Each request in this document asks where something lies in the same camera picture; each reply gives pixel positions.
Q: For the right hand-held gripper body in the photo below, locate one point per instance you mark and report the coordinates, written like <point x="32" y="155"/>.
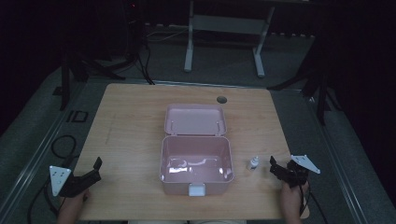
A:
<point x="299" y="173"/>

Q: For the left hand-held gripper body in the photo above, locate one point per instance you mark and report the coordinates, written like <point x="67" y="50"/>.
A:
<point x="72" y="185"/>

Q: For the person's left hand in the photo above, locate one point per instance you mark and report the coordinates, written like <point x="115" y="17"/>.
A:
<point x="79" y="197"/>

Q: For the person's right hand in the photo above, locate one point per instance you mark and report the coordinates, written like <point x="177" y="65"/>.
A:
<point x="292" y="193"/>

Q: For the small white bottle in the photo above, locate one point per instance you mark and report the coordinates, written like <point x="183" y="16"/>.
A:
<point x="253" y="163"/>

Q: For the pink plastic box with lid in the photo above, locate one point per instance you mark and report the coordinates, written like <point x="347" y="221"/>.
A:
<point x="196" y="155"/>

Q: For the black tripod stand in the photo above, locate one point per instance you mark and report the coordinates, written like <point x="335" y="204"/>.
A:
<point x="81" y="67"/>
<point x="317" y="84"/>

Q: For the black stand with red light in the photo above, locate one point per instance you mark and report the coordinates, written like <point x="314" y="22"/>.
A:
<point x="134" y="37"/>

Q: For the metal floor rail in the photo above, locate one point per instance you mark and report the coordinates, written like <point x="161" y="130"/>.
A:
<point x="37" y="155"/>
<point x="337" y="168"/>

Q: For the white metal desk frame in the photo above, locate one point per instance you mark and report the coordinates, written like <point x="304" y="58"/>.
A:
<point x="225" y="25"/>

